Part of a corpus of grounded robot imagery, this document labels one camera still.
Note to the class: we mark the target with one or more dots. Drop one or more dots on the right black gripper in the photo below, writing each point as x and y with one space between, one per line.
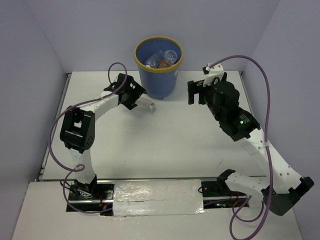
193 87

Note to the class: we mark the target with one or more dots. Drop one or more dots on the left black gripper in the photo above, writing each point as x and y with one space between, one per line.
138 91

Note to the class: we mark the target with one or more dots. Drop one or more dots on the clear crushed bottle white cap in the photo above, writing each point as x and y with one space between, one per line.
155 59

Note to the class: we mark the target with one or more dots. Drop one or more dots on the blue label clear bottle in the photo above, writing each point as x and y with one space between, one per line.
170 57

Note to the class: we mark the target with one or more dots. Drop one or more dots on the orange label long bottle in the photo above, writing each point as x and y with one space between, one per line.
163 64

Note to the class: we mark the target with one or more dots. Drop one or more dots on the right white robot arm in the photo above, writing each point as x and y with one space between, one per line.
285 186

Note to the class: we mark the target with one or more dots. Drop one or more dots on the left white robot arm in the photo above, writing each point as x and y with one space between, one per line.
79 127

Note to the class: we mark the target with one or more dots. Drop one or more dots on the blue bin with yellow rim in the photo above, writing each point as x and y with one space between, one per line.
158 83

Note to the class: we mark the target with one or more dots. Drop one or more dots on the silver foil sheet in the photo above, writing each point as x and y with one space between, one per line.
157 198

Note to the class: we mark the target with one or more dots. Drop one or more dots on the black metal base rail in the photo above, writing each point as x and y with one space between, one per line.
102 199

